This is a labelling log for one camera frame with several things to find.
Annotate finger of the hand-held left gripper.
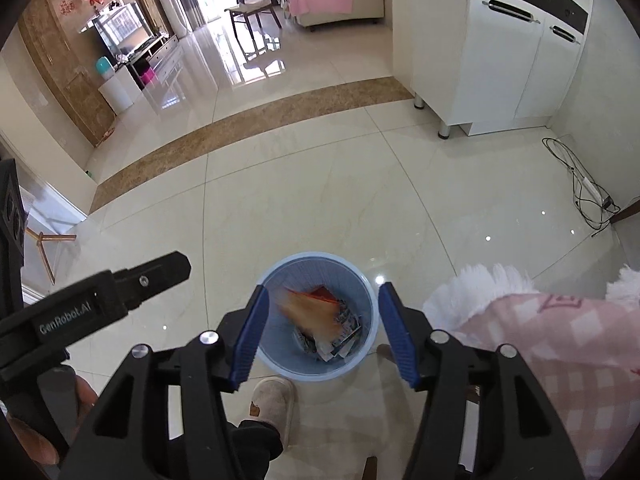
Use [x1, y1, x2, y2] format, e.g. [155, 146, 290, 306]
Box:
[112, 251, 192, 311]

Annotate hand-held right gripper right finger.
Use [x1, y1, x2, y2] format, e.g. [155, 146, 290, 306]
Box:
[377, 282, 586, 480]

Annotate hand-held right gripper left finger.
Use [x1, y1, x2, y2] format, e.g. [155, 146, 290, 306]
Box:
[59, 284, 271, 480]

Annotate red tan paper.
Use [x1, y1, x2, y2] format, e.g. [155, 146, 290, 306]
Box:
[281, 287, 346, 346]

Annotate blue plastic wastebasket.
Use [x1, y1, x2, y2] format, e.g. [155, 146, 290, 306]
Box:
[255, 252, 376, 378]

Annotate person's left hand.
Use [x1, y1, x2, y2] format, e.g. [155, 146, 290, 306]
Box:
[7, 367, 99, 466]

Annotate pile of paper scraps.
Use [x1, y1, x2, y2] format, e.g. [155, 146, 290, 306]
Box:
[295, 285, 363, 361]

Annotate beige slipper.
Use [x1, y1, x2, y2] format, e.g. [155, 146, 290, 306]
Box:
[249, 377, 297, 453]

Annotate wooden rack leg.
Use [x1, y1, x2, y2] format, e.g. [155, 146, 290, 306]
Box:
[25, 227, 78, 285]

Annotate person's dark trouser leg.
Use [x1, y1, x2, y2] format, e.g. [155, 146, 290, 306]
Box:
[222, 417, 285, 480]

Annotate pink checked tablecloth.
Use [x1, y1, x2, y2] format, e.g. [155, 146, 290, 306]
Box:
[422, 262, 640, 480]

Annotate white appliance with teal top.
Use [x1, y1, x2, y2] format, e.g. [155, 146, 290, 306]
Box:
[95, 56, 136, 115]

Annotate white television stand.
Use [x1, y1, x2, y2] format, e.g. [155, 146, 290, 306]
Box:
[127, 35, 186, 93]

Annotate flat television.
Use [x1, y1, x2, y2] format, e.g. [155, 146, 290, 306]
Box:
[90, 2, 157, 58]

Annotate white standing air conditioner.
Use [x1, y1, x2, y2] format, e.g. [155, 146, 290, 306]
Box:
[152, 0, 190, 38]

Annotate white black sideboard cabinet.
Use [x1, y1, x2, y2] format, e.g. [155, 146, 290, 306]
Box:
[392, 0, 596, 140]

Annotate white power strip with cables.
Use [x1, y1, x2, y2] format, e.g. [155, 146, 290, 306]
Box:
[542, 137, 622, 238]

